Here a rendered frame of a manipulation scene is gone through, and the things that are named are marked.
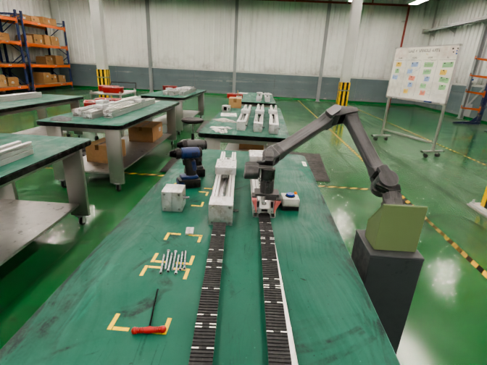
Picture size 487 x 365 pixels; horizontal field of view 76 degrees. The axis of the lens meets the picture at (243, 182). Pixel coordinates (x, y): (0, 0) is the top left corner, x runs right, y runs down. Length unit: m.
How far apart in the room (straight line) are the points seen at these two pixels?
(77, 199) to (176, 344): 2.35
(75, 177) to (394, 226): 2.48
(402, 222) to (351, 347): 0.56
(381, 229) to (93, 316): 0.98
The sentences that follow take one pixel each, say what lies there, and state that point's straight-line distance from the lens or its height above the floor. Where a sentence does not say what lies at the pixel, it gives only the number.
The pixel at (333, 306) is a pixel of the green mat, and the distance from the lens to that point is 0.99.
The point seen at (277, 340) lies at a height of 0.81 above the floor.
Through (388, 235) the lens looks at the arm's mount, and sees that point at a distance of 1.30.
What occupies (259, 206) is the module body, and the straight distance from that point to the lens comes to 1.40.
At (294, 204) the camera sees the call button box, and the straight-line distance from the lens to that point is 1.49.
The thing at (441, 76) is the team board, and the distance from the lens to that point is 6.78.
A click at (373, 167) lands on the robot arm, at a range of 1.37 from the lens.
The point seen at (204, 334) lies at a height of 0.81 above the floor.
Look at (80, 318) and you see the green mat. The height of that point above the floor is 0.78.
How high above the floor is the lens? 1.41
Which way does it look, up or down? 20 degrees down
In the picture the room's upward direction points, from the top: 3 degrees clockwise
